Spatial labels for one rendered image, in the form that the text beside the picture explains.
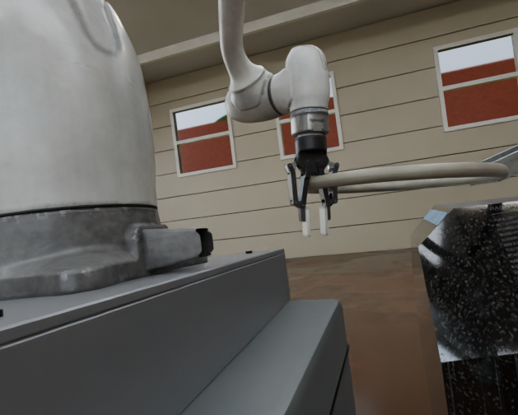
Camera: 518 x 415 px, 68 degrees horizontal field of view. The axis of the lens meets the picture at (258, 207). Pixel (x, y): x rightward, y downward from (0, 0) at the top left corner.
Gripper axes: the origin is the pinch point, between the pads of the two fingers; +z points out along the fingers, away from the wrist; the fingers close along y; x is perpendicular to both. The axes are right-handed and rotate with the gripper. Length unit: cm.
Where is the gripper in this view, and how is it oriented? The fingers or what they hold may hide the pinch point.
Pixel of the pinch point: (315, 221)
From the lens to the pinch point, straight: 92.6
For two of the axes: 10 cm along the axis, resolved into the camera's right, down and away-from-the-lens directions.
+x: -2.8, 0.3, 9.6
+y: 9.6, -0.5, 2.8
